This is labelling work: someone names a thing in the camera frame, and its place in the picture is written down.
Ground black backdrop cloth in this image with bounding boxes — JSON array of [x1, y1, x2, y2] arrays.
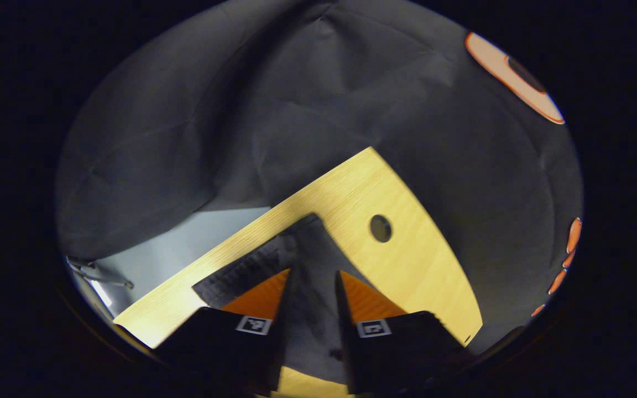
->
[[56, 0, 583, 354]]

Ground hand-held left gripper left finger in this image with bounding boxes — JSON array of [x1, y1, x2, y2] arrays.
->
[[155, 269, 294, 396]]

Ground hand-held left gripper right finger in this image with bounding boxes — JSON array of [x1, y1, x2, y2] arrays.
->
[[334, 271, 471, 396]]

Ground dark denim jeans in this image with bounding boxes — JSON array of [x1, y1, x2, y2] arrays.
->
[[192, 213, 377, 387]]

